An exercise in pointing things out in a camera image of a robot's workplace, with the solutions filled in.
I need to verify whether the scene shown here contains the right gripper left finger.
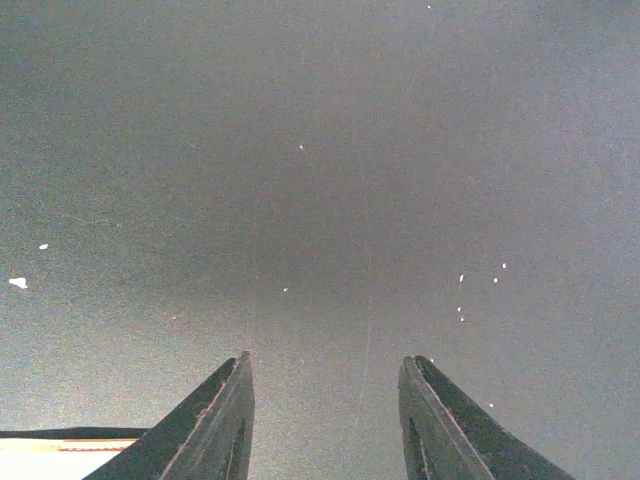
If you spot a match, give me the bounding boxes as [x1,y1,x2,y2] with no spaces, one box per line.
[87,351,255,480]

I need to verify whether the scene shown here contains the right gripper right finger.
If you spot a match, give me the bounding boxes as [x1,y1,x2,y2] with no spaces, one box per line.
[398,355,573,480]

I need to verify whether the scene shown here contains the brown leather card holder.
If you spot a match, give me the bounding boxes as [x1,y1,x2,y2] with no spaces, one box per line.
[1,427,147,479]

